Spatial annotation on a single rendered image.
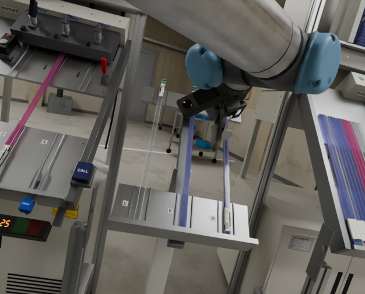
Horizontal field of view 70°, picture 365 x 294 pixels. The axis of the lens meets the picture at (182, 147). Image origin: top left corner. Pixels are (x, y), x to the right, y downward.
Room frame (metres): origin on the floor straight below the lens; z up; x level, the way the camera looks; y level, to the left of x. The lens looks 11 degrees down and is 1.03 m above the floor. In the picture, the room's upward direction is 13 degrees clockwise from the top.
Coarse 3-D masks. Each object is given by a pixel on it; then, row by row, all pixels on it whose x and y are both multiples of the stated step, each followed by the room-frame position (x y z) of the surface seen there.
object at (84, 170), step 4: (80, 164) 0.63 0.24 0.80; (84, 164) 0.64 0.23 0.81; (88, 164) 0.64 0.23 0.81; (76, 168) 0.62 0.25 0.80; (80, 168) 0.63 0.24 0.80; (84, 168) 0.63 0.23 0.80; (88, 168) 0.63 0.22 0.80; (76, 172) 0.62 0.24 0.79; (80, 172) 0.62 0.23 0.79; (84, 172) 0.62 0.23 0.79; (88, 172) 0.62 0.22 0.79; (76, 176) 0.61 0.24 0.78; (80, 176) 0.61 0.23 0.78; (84, 176) 0.61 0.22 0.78
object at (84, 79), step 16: (0, 16) 1.03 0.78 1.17; (0, 32) 0.97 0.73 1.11; (32, 48) 0.95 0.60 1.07; (0, 64) 0.86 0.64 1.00; (16, 64) 0.88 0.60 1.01; (32, 64) 0.90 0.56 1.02; (48, 64) 0.92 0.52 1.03; (64, 64) 0.94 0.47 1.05; (80, 64) 0.96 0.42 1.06; (96, 64) 0.98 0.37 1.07; (112, 64) 1.00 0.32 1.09; (32, 80) 0.85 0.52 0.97; (64, 80) 0.88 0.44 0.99; (80, 80) 0.90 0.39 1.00; (96, 80) 0.92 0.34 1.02; (96, 96) 0.88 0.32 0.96
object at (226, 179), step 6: (228, 144) 0.78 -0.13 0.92; (228, 150) 0.76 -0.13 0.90; (228, 156) 0.75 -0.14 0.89; (228, 162) 0.73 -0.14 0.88; (228, 168) 0.72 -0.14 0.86; (228, 174) 0.70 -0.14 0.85; (228, 180) 0.69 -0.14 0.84; (228, 186) 0.68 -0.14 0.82; (228, 192) 0.66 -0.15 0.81; (228, 198) 0.65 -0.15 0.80; (228, 204) 0.64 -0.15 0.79
